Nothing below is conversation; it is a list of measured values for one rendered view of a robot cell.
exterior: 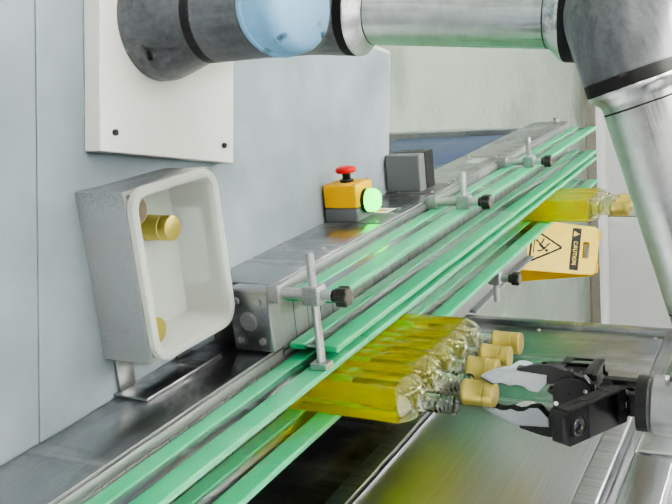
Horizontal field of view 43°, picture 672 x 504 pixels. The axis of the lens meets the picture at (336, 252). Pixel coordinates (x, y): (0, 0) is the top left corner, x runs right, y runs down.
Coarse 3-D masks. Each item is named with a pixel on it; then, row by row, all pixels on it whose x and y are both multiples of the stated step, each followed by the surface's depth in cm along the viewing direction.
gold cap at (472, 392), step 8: (464, 384) 114; (472, 384) 113; (480, 384) 113; (488, 384) 113; (496, 384) 113; (464, 392) 113; (472, 392) 113; (480, 392) 112; (488, 392) 112; (496, 392) 113; (464, 400) 114; (472, 400) 113; (480, 400) 112; (488, 400) 112; (496, 400) 113
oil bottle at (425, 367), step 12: (348, 360) 123; (360, 360) 123; (372, 360) 122; (384, 360) 122; (396, 360) 121; (408, 360) 121; (420, 360) 120; (432, 360) 120; (408, 372) 118; (420, 372) 118; (432, 372) 118; (432, 384) 118
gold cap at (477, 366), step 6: (468, 360) 122; (474, 360) 122; (480, 360) 122; (486, 360) 121; (492, 360) 121; (498, 360) 121; (468, 366) 122; (474, 366) 121; (480, 366) 121; (486, 366) 121; (492, 366) 120; (498, 366) 121; (468, 372) 122; (474, 372) 121; (480, 372) 121; (474, 378) 122; (480, 378) 121
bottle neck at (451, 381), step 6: (438, 372) 119; (444, 372) 119; (450, 372) 118; (456, 372) 118; (462, 372) 118; (438, 378) 118; (444, 378) 118; (450, 378) 117; (456, 378) 117; (462, 378) 117; (468, 378) 116; (438, 384) 118; (444, 384) 118; (450, 384) 117; (456, 384) 117; (438, 390) 119; (444, 390) 119; (450, 390) 118; (456, 390) 117
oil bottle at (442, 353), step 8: (376, 336) 132; (368, 344) 129; (376, 344) 129; (384, 344) 128; (392, 344) 128; (400, 344) 128; (408, 344) 127; (416, 344) 127; (424, 344) 127; (432, 344) 126; (440, 344) 126; (408, 352) 125; (416, 352) 124; (424, 352) 124; (432, 352) 123; (440, 352) 124; (448, 352) 124; (440, 360) 123; (448, 360) 124; (448, 368) 123
